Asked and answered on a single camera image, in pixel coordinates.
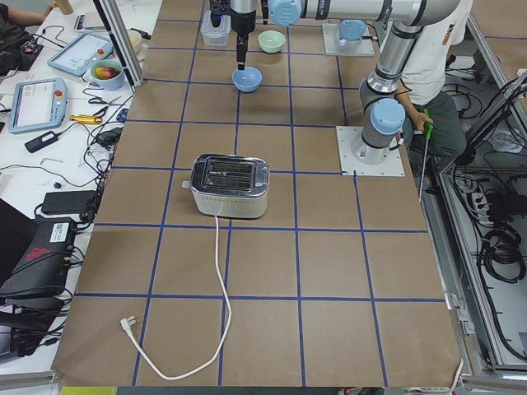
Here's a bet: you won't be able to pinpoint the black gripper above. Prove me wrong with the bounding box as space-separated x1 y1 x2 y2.
230 0 257 70

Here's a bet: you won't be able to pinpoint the green bowl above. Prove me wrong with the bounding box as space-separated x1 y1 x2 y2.
258 30 286 53

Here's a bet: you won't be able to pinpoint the beige bowl with lemon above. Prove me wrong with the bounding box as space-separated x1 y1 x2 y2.
127 30 147 62

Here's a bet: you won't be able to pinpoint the blue bowl with fruit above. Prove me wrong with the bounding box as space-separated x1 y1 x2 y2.
83 59 124 91

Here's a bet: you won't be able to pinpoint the clear plastic food container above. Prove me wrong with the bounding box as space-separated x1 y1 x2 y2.
200 10 231 47

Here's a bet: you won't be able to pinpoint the cream silver toaster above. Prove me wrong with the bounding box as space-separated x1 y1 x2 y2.
182 153 270 219

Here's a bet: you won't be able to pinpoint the black scissors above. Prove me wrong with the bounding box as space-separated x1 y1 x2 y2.
88 96 121 118

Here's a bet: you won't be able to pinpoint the blue teach pendant tablet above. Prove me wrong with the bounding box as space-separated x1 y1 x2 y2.
47 33 114 76

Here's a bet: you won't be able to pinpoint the person in white shirt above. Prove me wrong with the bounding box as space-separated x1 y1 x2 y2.
395 1 473 157

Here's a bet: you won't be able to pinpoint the black power adapter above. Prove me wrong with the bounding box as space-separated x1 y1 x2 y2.
25 131 58 153

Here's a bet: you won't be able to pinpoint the black laptop computer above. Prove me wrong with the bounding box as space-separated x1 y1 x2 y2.
1 201 77 300

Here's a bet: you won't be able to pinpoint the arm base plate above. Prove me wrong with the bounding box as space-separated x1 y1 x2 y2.
336 126 405 177
322 20 375 58

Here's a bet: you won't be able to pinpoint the aluminium frame post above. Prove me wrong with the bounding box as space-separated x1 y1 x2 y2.
93 0 143 91

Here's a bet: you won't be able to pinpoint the white toaster power cord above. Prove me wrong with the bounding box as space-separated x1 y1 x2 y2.
119 216 232 380

